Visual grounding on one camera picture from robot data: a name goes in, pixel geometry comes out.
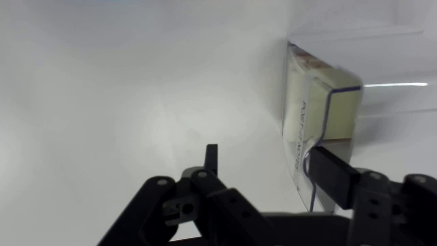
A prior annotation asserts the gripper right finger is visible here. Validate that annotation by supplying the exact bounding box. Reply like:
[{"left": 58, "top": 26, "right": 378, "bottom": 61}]
[{"left": 308, "top": 146, "right": 437, "bottom": 246}]

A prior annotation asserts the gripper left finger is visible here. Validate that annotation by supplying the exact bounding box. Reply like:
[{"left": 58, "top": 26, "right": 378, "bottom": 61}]
[{"left": 97, "top": 144, "right": 273, "bottom": 246}]

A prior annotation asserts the clear plastic box door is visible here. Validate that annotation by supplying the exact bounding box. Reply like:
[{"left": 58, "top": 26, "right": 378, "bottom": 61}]
[{"left": 282, "top": 79, "right": 362, "bottom": 212}]

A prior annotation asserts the clear plastic box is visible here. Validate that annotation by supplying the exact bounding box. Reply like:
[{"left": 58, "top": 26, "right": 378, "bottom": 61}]
[{"left": 282, "top": 41, "right": 363, "bottom": 212}]

